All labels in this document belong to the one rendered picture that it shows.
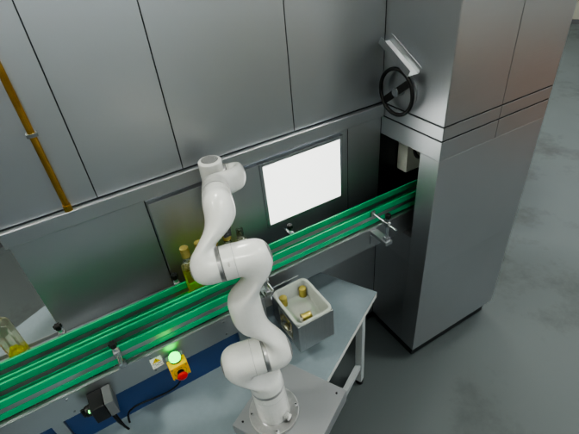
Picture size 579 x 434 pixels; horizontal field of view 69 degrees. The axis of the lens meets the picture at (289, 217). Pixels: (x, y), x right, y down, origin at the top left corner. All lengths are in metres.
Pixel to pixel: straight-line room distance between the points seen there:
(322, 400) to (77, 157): 1.24
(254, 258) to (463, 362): 2.02
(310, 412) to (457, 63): 1.41
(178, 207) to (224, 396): 0.80
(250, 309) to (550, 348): 2.30
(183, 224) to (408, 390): 1.69
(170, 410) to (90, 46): 1.37
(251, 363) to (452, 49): 1.30
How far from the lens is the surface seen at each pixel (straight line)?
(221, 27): 1.58
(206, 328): 1.75
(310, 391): 1.78
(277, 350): 1.38
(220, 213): 1.14
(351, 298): 2.15
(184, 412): 1.91
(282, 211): 1.94
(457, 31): 1.73
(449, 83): 1.78
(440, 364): 2.90
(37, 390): 1.75
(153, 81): 1.54
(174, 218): 1.72
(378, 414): 2.67
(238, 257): 1.14
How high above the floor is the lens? 2.34
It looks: 36 degrees down
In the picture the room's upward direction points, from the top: 6 degrees counter-clockwise
